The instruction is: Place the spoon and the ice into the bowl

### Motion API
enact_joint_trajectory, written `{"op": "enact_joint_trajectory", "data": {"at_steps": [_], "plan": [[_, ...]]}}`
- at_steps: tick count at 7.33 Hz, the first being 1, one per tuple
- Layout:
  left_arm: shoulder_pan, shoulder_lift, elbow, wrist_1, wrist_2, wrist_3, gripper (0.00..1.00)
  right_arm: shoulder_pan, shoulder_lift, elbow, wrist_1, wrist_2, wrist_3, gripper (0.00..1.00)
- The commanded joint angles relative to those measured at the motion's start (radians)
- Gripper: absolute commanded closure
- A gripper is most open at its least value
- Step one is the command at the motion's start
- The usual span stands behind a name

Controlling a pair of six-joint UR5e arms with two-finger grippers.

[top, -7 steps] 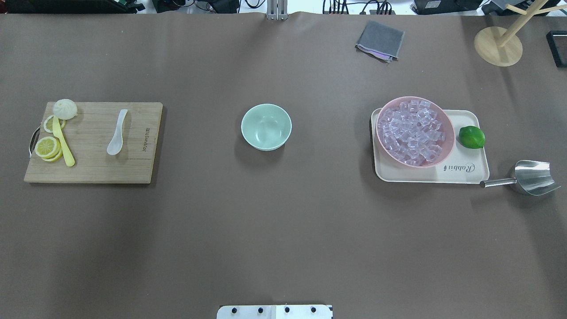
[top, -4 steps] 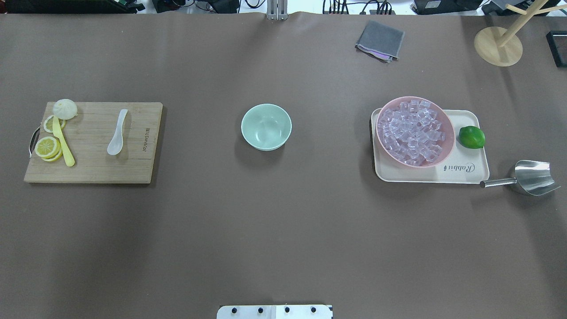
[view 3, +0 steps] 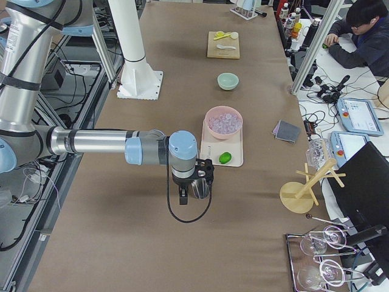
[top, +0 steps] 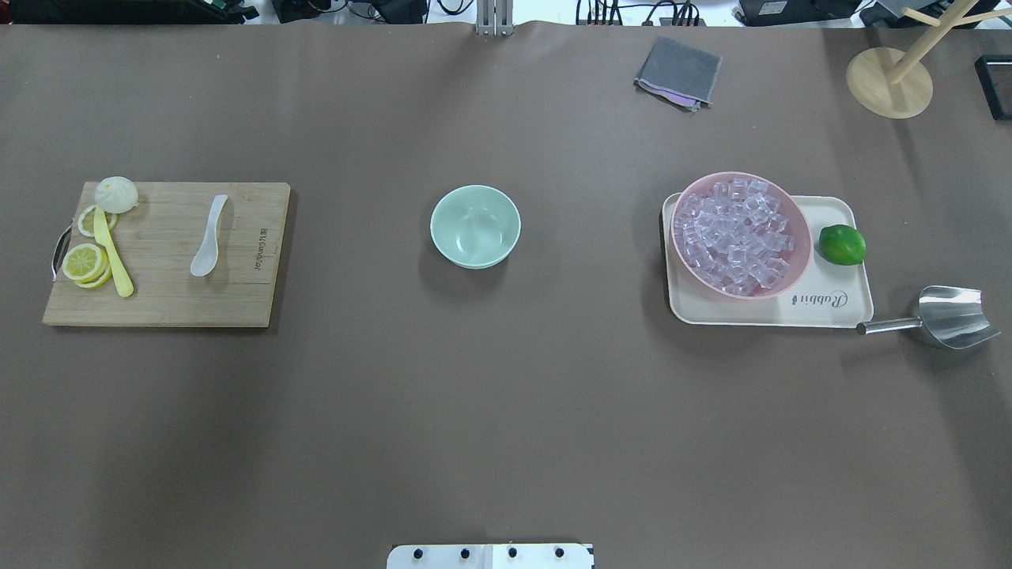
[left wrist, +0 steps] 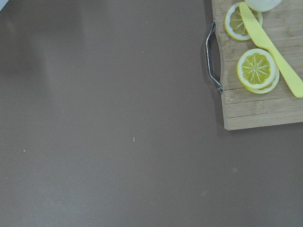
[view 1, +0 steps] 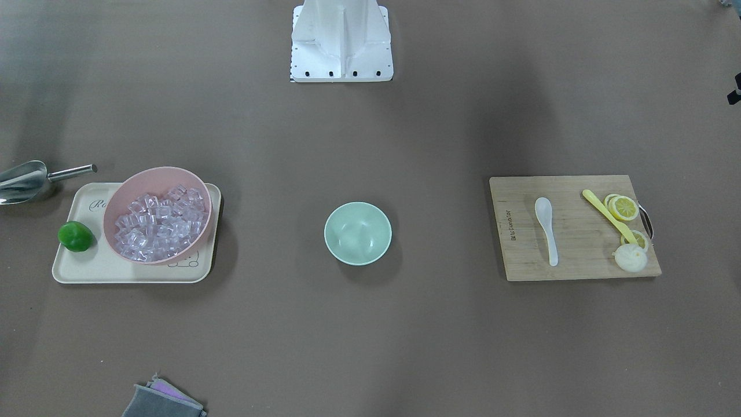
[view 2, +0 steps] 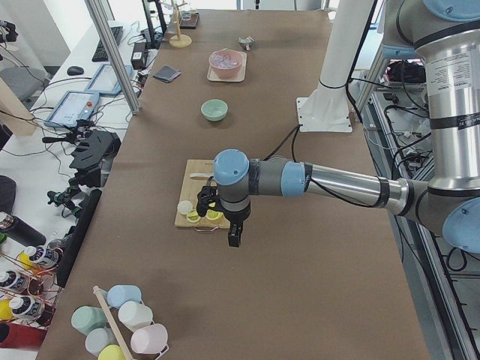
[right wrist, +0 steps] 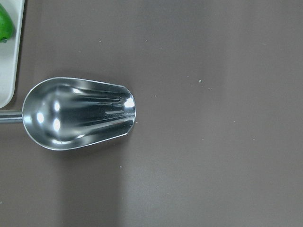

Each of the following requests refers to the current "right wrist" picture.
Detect cream rectangular tray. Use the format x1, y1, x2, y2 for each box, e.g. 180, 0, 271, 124
0, 0, 25, 107

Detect metal ice scoop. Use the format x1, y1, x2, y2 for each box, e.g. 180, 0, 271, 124
0, 77, 136, 151

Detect green lime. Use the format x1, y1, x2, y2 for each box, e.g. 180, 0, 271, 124
0, 4, 15, 43

